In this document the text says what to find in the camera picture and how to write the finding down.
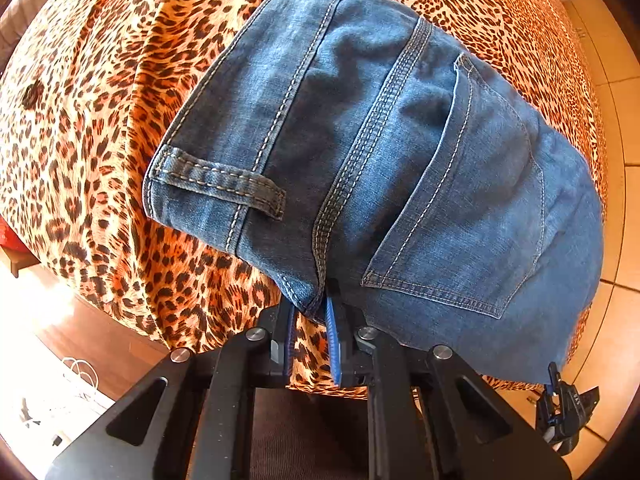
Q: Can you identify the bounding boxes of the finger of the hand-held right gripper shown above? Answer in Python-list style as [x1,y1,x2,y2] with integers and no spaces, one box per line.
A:
[545,361,566,413]

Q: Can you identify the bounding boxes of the white cable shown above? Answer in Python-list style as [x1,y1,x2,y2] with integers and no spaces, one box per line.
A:
[60,356,108,406]

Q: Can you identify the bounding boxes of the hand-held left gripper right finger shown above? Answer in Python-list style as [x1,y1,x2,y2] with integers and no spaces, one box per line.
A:
[324,284,572,480]

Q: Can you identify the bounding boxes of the blue denim pants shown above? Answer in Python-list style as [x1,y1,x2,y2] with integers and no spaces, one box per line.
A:
[142,0,606,387]

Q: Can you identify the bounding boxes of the leopard print blanket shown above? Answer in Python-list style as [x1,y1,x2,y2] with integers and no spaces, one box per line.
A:
[0,0,609,397]

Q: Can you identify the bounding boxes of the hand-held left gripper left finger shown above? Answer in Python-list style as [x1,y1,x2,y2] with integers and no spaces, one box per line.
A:
[45,301,297,480]

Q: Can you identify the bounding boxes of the grey upholstered headboard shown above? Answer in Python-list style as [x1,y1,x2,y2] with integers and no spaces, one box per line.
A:
[0,0,68,68]

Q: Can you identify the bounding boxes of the red object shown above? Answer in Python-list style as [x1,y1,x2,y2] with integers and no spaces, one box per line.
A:
[0,217,22,253]

